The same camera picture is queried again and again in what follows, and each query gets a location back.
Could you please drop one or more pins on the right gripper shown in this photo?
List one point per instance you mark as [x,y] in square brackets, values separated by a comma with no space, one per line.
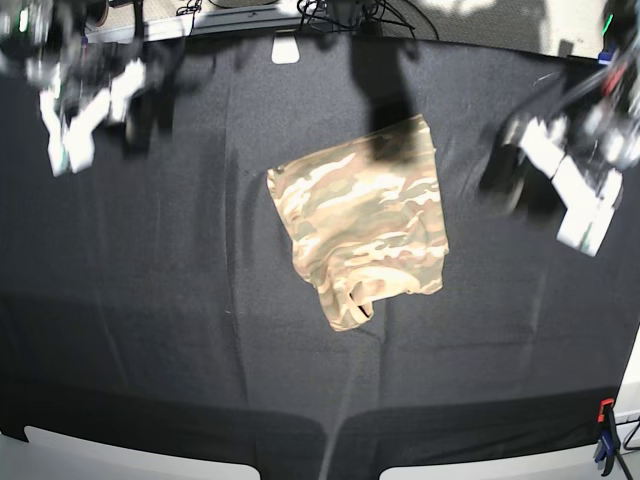
[140,116]

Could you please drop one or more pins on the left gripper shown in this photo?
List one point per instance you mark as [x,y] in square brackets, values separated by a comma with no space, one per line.
[509,179]

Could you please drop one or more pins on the camouflage t-shirt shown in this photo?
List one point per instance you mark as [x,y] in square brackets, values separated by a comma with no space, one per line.
[365,220]

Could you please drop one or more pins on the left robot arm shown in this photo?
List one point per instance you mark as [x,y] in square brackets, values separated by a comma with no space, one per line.
[588,138]

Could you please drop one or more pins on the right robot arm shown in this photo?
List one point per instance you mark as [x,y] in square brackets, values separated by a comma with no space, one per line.
[84,85]

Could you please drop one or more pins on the blue clamp top right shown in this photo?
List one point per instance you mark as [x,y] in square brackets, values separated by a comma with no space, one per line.
[609,33]

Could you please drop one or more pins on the blue clamp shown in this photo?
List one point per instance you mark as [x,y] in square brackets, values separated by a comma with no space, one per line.
[609,33]
[608,439]

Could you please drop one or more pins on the black table cloth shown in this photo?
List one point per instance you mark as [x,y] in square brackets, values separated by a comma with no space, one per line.
[152,303]

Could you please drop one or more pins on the blue clamp bottom right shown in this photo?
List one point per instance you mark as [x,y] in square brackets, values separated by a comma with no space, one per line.
[608,439]

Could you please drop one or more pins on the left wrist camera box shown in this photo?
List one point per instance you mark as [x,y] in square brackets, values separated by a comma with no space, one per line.
[583,228]

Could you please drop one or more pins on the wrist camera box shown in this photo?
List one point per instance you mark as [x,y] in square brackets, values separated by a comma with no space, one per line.
[583,228]
[72,151]

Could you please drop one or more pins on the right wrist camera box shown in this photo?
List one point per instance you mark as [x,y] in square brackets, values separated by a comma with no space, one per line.
[72,151]

